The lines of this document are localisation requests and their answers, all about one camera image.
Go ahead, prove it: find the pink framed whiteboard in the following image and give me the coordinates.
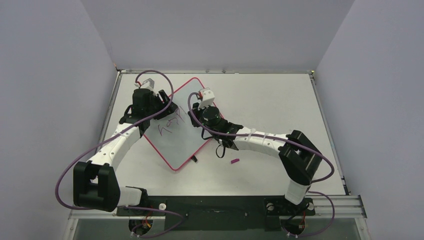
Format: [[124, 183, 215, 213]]
[[143, 77, 208, 171]]

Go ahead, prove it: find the magenta marker cap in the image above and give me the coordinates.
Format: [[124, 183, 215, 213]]
[[230, 158, 240, 164]]

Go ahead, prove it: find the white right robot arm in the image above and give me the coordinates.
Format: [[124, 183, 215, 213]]
[[188, 103, 323, 214]]

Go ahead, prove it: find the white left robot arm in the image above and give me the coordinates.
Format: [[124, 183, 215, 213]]
[[73, 88, 178, 215]]

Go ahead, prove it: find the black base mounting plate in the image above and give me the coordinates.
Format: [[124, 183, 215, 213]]
[[116, 195, 316, 231]]

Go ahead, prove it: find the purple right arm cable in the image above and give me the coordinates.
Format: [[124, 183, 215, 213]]
[[187, 92, 336, 239]]

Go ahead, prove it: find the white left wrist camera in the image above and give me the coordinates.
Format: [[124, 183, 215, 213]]
[[140, 78, 155, 91]]

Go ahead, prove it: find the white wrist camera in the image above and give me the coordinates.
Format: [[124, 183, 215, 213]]
[[197, 87, 215, 110], [140, 78, 155, 91]]

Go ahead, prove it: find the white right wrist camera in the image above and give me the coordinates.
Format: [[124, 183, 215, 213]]
[[197, 87, 215, 110]]

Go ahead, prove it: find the aluminium front rail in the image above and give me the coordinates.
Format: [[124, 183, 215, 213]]
[[68, 194, 367, 220]]

